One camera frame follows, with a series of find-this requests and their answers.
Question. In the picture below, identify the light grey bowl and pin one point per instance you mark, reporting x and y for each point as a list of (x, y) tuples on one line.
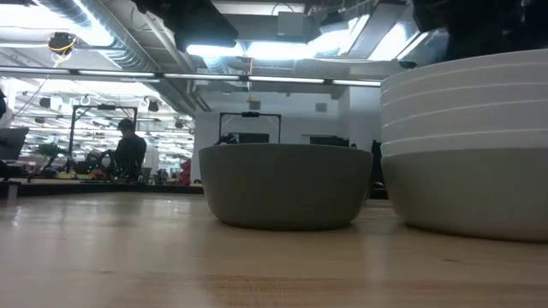
[(471, 192)]

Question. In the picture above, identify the dark grey bowl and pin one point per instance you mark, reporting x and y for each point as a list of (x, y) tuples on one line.
[(284, 184)]

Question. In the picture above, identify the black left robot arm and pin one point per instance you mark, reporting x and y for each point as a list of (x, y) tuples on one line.
[(147, 5)]

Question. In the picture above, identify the long ceiling light bar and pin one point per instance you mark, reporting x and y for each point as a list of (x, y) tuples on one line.
[(214, 77)]

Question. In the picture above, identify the grey ceiling box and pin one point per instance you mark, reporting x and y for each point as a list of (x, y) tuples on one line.
[(291, 23)]

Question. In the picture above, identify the black monitor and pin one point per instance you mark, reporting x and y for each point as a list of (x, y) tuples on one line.
[(253, 138), (12, 143), (329, 140)]

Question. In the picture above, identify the person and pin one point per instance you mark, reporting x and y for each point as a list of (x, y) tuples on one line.
[(130, 154)]

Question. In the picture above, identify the black panels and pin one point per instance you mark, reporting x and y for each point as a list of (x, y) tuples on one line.
[(379, 171)]

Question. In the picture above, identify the orange object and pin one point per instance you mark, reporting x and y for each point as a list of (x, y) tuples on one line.
[(98, 174)]

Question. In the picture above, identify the green potted plant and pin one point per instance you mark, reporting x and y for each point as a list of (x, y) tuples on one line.
[(48, 150)]

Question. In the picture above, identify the grey wall box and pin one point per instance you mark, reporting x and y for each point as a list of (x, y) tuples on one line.
[(254, 105), (321, 107)]

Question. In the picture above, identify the black frame stand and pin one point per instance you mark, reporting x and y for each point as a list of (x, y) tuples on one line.
[(250, 114)]

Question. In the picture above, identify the black camera rig frame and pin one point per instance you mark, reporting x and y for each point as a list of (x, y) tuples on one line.
[(73, 128)]

